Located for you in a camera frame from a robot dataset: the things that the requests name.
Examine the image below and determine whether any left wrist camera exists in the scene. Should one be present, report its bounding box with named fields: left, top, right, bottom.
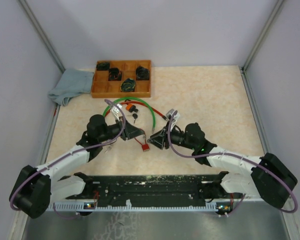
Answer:
left=110, top=104, right=122, bottom=121

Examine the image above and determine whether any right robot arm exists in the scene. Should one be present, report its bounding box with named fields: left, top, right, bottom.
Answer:
left=147, top=123, right=298, bottom=209

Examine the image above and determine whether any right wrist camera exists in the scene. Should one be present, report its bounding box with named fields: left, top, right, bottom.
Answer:
left=165, top=108, right=180, bottom=130

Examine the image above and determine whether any black yellow rolled item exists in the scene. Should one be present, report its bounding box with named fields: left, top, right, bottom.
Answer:
left=120, top=78, right=136, bottom=93

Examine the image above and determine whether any grey blue cloth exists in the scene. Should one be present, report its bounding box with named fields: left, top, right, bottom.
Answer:
left=48, top=68, right=94, bottom=107

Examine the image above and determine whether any aluminium frame post right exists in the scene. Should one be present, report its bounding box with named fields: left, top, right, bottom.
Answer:
left=241, top=0, right=286, bottom=73

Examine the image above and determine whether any green cable lock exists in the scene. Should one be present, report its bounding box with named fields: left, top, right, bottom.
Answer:
left=102, top=97, right=157, bottom=134

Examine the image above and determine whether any orange black padlock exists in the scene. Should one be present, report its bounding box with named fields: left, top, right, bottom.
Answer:
left=126, top=103, right=139, bottom=113

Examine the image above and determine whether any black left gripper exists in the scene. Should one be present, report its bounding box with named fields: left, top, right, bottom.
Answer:
left=98, top=116, right=145, bottom=143

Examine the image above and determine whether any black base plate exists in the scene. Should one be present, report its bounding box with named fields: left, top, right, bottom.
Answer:
left=68, top=172, right=242, bottom=208

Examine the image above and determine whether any red cable lock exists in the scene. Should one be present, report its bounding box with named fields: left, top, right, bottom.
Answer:
left=122, top=99, right=170, bottom=121

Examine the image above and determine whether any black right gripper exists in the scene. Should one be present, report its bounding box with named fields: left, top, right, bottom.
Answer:
left=147, top=120, right=197, bottom=150

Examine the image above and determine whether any aluminium frame post left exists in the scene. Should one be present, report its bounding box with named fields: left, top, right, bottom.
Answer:
left=17, top=0, right=66, bottom=73

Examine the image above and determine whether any black rolled item right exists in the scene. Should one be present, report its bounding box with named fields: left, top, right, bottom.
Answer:
left=135, top=66, right=150, bottom=81

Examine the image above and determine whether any grey slotted cable duct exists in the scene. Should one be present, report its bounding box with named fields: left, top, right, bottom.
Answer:
left=48, top=199, right=243, bottom=213

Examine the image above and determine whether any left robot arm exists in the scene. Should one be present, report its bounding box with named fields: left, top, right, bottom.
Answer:
left=9, top=114, right=145, bottom=219

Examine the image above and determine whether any black rolled item far left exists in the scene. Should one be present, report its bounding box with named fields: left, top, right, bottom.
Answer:
left=96, top=61, right=110, bottom=71

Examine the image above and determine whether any red cable padlock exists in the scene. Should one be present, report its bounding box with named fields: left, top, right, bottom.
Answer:
left=134, top=137, right=150, bottom=152

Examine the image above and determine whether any wooden compartment tray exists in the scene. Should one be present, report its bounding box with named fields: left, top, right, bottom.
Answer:
left=90, top=60, right=152, bottom=98

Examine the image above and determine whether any aluminium frame post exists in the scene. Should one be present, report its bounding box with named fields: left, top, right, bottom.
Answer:
left=17, top=0, right=66, bottom=73
left=241, top=0, right=286, bottom=73

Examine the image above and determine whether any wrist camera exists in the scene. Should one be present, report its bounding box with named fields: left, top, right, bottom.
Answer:
left=165, top=108, right=180, bottom=130
left=110, top=104, right=122, bottom=121

